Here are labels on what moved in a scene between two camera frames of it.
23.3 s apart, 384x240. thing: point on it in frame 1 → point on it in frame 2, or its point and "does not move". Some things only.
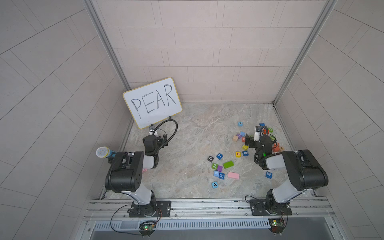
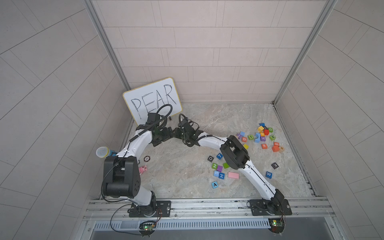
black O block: x=210 y=158 does not move
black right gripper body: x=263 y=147 → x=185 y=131
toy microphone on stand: x=103 y=152 does not move
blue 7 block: x=219 y=156 does not move
